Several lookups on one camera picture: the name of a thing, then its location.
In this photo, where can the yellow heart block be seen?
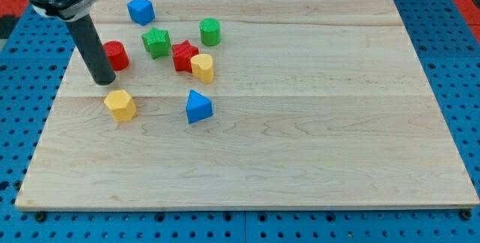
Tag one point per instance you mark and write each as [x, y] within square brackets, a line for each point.
[202, 66]

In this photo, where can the light wooden board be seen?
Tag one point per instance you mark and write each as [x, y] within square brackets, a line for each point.
[317, 105]

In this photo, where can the blue cube block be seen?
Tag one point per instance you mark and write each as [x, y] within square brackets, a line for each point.
[141, 11]

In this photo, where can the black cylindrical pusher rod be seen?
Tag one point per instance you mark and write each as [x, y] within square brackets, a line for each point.
[87, 41]

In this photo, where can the red cylinder block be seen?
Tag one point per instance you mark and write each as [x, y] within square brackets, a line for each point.
[116, 54]

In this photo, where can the green cylinder block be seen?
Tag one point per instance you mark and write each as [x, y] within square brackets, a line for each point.
[210, 32]

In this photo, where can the blue triangle block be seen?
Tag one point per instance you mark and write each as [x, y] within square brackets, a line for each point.
[198, 107]

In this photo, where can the yellow hexagon block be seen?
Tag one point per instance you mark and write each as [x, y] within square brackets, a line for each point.
[121, 105]

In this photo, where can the green star block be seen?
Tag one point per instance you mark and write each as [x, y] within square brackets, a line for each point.
[157, 42]

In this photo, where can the red star block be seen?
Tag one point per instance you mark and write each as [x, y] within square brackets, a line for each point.
[182, 54]

